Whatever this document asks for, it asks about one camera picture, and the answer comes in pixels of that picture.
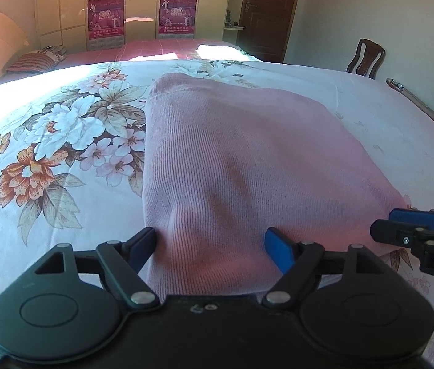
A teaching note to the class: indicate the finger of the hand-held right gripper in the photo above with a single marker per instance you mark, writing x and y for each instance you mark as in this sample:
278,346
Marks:
388,231
413,217

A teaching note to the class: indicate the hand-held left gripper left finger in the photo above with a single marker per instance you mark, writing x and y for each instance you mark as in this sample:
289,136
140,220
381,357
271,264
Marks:
143,246

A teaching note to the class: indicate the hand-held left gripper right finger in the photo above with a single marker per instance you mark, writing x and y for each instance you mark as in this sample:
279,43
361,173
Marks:
278,250

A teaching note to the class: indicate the pink knit sweater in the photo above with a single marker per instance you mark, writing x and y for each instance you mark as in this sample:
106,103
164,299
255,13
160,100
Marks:
247,173

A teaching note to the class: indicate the floral bed sheet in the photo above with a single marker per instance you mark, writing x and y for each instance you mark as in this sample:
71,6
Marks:
67,153

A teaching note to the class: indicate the wooden chair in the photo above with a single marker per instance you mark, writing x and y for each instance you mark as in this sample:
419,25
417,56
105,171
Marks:
367,59

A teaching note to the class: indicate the pink bed cover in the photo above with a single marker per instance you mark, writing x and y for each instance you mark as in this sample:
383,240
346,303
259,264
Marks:
151,48

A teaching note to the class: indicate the striped pillow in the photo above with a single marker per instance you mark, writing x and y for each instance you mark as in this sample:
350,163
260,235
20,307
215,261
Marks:
34,61

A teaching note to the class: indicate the magenta calendar poster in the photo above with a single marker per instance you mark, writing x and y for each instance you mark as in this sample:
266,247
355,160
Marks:
178,7
106,11

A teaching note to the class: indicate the dark wooden door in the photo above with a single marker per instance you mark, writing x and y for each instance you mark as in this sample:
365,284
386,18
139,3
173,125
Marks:
269,11

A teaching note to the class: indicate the cream wardrobe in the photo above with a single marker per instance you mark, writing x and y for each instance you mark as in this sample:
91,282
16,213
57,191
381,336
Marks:
140,4

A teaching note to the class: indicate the cream corner shelf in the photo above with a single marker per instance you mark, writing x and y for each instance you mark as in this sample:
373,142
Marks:
236,7

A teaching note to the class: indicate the wooden bed frame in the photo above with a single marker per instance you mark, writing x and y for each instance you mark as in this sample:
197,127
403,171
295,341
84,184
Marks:
417,102

